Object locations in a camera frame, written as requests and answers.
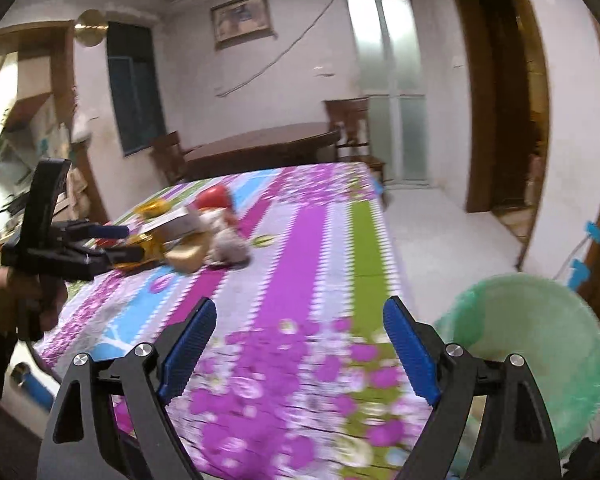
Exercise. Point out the red apple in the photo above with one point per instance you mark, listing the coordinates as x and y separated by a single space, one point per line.
215 196

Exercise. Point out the tan cardboard box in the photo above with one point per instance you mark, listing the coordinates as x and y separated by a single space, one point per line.
187 256

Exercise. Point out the gold foil wrapper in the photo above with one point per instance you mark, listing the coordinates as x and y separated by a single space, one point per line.
152 207

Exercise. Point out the wooden shelf unit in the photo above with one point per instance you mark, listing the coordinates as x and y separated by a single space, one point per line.
60 70

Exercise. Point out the bin with green bag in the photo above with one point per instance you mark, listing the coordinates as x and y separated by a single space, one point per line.
530 320

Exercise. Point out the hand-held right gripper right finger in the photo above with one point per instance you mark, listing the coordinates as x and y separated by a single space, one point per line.
410 350

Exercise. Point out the small green scrap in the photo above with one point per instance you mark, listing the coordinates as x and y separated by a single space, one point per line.
263 241

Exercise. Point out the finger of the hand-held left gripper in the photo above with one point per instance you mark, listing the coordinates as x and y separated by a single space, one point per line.
120 256
110 231

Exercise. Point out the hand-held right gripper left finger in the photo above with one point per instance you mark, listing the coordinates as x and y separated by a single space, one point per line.
187 345

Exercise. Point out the wooden chair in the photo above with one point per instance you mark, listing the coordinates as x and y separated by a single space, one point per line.
170 155
352 127

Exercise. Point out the dark window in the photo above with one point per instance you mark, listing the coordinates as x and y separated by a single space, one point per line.
135 95

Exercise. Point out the gold wall clock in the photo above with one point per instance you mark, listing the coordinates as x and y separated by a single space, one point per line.
92 27

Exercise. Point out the person's left hand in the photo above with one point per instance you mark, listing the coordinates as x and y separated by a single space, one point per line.
0 295

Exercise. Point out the floral striped tablecloth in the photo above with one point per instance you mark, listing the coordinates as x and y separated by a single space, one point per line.
290 260

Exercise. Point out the frosted glass door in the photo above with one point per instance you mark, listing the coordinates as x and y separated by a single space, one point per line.
390 60

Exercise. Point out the framed wall picture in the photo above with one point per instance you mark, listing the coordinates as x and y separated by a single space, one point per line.
240 17

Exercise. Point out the blue tape piece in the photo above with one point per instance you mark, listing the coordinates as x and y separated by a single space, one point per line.
596 233
579 272

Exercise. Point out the round wooden table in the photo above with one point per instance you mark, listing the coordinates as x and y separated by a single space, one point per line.
260 147

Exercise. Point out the blue cylinder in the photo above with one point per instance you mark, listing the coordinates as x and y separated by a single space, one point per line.
30 385

